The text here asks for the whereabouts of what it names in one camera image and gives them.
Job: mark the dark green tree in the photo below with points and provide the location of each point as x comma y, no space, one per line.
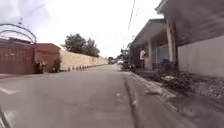
78,45

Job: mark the grey concrete roadside strip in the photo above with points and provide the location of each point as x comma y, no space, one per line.
156,106

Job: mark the person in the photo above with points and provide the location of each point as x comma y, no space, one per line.
142,57

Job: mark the potted plant with flowers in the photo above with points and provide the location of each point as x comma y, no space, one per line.
40,66

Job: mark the grey house with porch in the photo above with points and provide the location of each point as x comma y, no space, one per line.
155,40

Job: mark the grey asphalt road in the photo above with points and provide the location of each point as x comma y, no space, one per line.
83,96

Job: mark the building with pale wall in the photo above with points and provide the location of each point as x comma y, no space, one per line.
200,43

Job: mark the green bush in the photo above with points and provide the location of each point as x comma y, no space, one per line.
56,65

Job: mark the long pale boundary wall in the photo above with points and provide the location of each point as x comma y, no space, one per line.
78,60

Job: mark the red-brown building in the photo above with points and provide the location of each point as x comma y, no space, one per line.
46,53

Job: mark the dark vehicle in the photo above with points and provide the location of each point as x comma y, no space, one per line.
126,64

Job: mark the dark rubble strip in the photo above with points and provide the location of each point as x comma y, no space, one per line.
180,81

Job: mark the arched metal frame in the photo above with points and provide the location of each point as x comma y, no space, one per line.
18,31

